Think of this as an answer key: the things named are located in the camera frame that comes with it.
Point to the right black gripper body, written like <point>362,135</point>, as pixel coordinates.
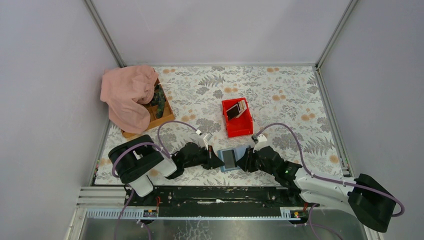
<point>252,159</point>

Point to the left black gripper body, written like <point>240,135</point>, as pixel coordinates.
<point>205,158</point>

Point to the blue card holder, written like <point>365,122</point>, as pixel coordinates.
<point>239,152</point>

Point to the red plastic bin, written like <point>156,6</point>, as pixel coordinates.
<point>237,126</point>

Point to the dark grey card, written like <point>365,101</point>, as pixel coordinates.
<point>233,112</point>

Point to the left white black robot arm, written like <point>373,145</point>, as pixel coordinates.
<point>133,160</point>

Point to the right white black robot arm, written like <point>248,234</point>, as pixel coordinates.
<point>362,197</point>

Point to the wooden organizer tray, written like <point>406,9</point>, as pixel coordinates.
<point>168,112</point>

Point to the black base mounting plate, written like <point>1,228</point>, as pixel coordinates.
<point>219,200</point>

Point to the floral patterned table mat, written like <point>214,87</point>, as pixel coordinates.
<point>285,104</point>

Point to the dark green patterned item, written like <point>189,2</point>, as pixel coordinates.
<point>159,101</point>

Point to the pink cloth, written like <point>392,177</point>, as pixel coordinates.
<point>126,90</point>

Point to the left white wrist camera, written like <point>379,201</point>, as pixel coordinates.
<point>203,138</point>

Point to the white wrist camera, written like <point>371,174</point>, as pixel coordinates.
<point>260,141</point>
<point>203,138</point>

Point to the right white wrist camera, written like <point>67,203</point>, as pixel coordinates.
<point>260,141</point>

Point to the white slotted cable duct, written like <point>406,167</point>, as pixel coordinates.
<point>151,214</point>

